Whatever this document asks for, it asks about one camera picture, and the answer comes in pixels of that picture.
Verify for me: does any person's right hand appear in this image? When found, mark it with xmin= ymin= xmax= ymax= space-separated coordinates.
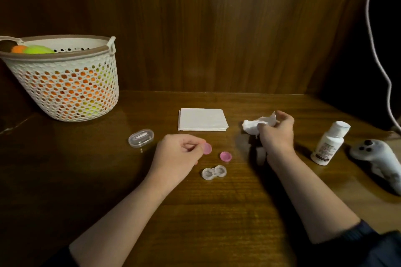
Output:
xmin=258 ymin=111 xmax=295 ymax=158

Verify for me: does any person's left hand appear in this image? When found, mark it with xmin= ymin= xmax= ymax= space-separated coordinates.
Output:
xmin=147 ymin=134 xmax=208 ymax=189

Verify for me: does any person's left forearm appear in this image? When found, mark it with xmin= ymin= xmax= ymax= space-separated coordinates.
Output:
xmin=69 ymin=174 xmax=172 ymax=267

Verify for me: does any person's right forearm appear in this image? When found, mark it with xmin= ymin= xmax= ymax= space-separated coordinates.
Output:
xmin=266 ymin=148 xmax=361 ymax=244

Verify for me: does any folded white tissue stack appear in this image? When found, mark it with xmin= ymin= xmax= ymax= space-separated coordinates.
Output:
xmin=178 ymin=108 xmax=229 ymax=132

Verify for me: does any clear contact lens case base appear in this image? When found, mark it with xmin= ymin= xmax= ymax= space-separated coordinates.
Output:
xmin=202 ymin=165 xmax=227 ymax=180

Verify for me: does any clear small plastic box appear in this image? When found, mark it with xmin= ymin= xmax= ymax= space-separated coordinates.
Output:
xmin=128 ymin=129 xmax=155 ymax=149

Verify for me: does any white solution bottle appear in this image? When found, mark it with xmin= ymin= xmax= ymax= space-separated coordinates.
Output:
xmin=311 ymin=121 xmax=351 ymax=166

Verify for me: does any white handheld controller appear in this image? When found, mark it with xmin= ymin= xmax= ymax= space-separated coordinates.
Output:
xmin=350 ymin=139 xmax=401 ymax=196

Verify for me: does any white perforated plastic basket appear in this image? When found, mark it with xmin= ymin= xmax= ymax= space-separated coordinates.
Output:
xmin=0 ymin=35 xmax=119 ymax=123

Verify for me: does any dark blue sleeve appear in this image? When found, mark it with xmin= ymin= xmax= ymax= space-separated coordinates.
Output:
xmin=308 ymin=220 xmax=401 ymax=267

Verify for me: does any yellow-green ball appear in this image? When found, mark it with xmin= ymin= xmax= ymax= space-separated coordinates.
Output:
xmin=23 ymin=45 xmax=55 ymax=54

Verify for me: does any white cable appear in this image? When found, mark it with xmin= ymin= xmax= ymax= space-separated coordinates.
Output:
xmin=365 ymin=0 xmax=401 ymax=134

